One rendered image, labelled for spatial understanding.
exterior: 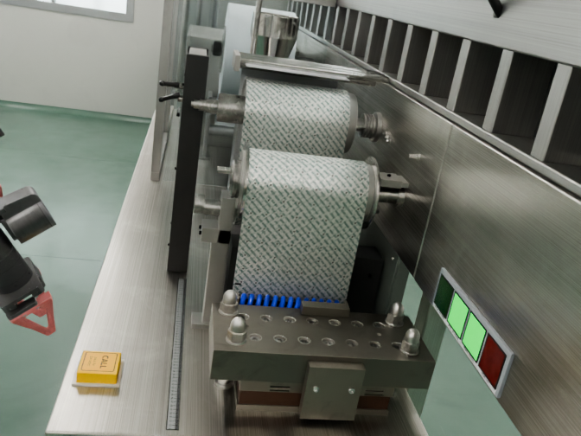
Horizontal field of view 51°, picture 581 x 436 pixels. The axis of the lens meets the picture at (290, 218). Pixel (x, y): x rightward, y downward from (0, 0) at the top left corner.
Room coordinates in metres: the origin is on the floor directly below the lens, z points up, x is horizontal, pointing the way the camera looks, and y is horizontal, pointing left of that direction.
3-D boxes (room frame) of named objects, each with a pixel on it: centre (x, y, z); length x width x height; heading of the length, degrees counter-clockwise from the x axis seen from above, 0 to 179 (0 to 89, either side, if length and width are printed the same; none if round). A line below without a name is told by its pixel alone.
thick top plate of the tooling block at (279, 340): (0.98, -0.09, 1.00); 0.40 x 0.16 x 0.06; 101
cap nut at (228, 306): (1.00, 0.09, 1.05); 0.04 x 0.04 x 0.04
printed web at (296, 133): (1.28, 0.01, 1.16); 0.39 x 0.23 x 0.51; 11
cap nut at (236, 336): (0.91, 0.06, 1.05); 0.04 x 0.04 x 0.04
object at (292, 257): (1.09, -0.03, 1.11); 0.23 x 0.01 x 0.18; 101
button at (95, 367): (0.93, 0.30, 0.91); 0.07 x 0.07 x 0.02; 11
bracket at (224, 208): (1.16, 0.15, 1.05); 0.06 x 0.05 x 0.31; 101
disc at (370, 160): (1.18, -0.14, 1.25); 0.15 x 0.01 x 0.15; 11
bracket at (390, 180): (1.19, -0.19, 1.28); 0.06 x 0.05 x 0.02; 101
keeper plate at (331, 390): (0.90, -0.12, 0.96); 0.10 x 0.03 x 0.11; 101
